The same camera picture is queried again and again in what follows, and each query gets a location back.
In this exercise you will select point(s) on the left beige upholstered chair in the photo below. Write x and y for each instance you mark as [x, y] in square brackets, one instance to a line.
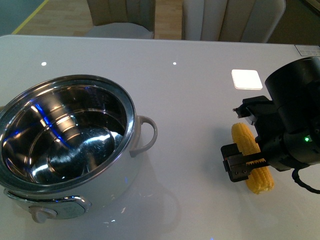
[122, 19]

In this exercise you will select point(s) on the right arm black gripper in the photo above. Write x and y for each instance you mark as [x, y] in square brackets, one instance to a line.
[281, 149]

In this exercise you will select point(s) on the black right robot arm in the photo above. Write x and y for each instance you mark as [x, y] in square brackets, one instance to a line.
[287, 124]

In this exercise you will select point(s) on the yellow corn cob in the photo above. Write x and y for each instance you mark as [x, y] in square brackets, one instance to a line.
[260, 179]

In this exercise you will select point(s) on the right beige upholstered chair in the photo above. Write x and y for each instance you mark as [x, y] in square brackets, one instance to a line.
[249, 21]

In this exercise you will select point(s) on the table label sticker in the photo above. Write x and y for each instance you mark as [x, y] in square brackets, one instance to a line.
[308, 50]

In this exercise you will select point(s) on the beige upholstered chair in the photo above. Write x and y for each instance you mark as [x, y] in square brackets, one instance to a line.
[122, 19]
[249, 21]

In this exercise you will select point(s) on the white electric cooking pot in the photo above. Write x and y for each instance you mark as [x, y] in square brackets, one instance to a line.
[70, 145]

